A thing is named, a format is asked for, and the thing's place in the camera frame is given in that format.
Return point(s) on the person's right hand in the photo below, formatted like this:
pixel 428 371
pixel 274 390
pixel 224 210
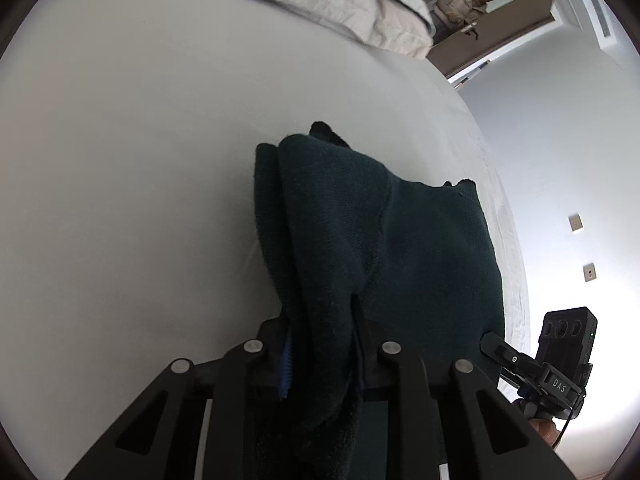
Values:
pixel 542 430

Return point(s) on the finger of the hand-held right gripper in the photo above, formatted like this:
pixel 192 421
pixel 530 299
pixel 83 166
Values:
pixel 510 357

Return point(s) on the ceiling air vent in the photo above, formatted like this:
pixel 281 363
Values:
pixel 604 20

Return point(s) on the dark green knit garment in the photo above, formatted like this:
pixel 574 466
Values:
pixel 400 260

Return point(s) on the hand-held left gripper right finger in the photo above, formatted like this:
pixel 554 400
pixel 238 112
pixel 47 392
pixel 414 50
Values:
pixel 372 365

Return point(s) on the brown door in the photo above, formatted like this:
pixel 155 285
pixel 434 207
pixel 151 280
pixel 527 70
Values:
pixel 480 50

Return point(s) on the white bed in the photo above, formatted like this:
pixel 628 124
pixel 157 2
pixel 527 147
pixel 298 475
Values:
pixel 150 185

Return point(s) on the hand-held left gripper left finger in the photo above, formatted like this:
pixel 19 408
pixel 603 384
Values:
pixel 286 370

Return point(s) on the wall socket plate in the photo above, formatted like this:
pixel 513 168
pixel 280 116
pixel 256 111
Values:
pixel 589 272
pixel 576 223

